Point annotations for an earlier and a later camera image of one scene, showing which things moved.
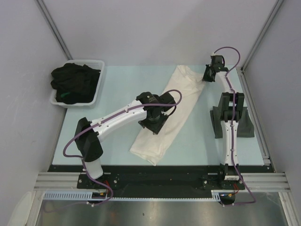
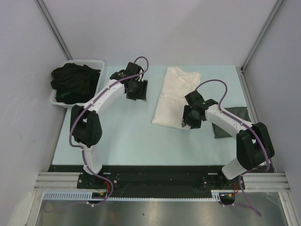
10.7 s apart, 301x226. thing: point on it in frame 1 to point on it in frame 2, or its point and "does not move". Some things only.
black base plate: [135, 181] does not move
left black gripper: [154, 127] to [141, 94]
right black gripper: [205, 77] to [186, 119]
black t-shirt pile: [74, 84] does not move
